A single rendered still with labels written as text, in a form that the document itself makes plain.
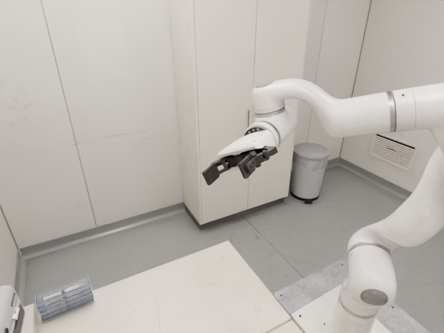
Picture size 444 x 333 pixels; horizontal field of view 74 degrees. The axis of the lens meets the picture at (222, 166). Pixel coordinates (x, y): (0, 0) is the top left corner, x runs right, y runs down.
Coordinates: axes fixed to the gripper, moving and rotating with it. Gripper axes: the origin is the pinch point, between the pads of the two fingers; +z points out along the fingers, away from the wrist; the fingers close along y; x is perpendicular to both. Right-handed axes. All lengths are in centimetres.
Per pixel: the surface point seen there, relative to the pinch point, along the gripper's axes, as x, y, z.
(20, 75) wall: -73, -175, -60
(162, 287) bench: 51, -72, -14
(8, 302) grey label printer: 19, -86, 27
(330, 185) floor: 144, -90, -264
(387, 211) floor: 170, -35, -243
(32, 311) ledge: 30, -97, 22
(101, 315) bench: 44, -82, 8
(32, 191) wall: -1, -219, -42
